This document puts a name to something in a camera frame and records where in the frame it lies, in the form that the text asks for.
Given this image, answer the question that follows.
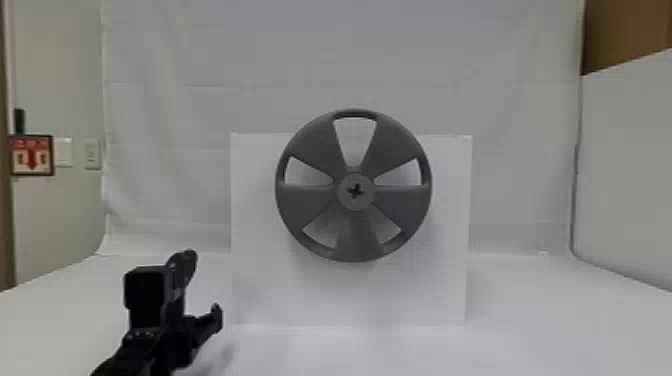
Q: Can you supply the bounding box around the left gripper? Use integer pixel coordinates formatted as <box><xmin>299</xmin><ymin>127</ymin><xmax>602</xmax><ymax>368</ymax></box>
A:
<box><xmin>152</xmin><ymin>249</ymin><xmax>225</xmax><ymax>372</ymax></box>

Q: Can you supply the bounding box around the grey wheel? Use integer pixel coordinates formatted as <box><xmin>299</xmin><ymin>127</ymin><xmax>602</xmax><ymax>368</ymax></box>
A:
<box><xmin>274</xmin><ymin>107</ymin><xmax>434</xmax><ymax>264</ymax></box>

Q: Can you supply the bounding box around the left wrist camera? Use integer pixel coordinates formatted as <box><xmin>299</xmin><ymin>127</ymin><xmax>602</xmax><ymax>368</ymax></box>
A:
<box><xmin>123</xmin><ymin>265</ymin><xmax>171</xmax><ymax>329</ymax></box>

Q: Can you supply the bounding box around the white wall switch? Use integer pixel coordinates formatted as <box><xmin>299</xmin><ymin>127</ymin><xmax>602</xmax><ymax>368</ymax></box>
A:
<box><xmin>83</xmin><ymin>138</ymin><xmax>103</xmax><ymax>171</ymax></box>

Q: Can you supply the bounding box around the white wall plate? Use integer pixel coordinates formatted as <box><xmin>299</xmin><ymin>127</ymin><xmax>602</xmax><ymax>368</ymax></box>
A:
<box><xmin>53</xmin><ymin>136</ymin><xmax>74</xmax><ymax>169</ymax></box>

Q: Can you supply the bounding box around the red wall sign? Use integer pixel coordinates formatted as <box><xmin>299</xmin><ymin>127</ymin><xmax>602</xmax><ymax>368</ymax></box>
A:
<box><xmin>8</xmin><ymin>133</ymin><xmax>55</xmax><ymax>177</ymax></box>

